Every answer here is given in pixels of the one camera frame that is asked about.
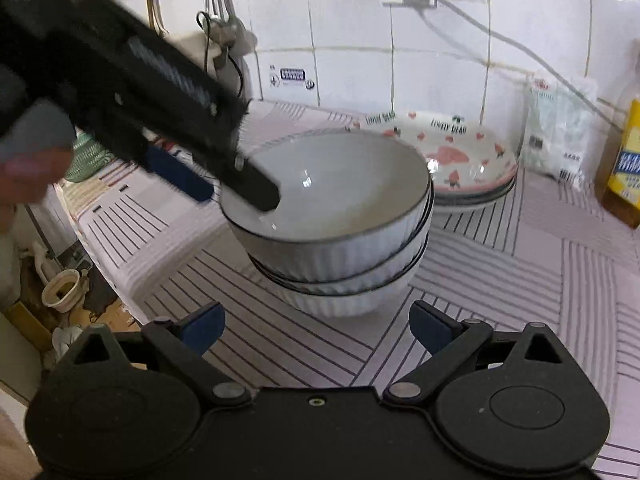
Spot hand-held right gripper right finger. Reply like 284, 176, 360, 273
382, 301, 563, 406

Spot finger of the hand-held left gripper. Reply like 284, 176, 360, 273
200, 147, 281, 213
134, 142, 216, 206

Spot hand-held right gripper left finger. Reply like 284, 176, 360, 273
72, 302, 253, 408

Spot white ribbed bowl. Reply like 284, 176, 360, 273
247, 210, 433, 296
220, 131, 435, 281
270, 240, 431, 318

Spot pink rabbit print plate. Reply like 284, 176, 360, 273
350, 110, 520, 196

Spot person's left hand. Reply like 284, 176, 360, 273
0, 150, 71, 233

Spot striped table mat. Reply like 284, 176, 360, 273
55, 100, 640, 480

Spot green striped cloth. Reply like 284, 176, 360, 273
65, 132, 113, 183

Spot hanging metal utensils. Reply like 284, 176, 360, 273
200, 0, 241, 46

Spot white cloth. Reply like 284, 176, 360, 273
52, 325, 83, 358

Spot cream round container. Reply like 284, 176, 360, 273
41, 269, 82, 313

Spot cardboard box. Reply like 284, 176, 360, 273
0, 300, 53, 356

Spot white plastic packet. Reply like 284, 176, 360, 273
520, 72, 598, 191

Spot yellow label oil bottle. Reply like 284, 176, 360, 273
595, 82, 640, 231

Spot wall sticker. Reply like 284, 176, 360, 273
267, 65, 316, 91

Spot black cable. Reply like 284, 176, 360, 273
400, 0, 626, 111

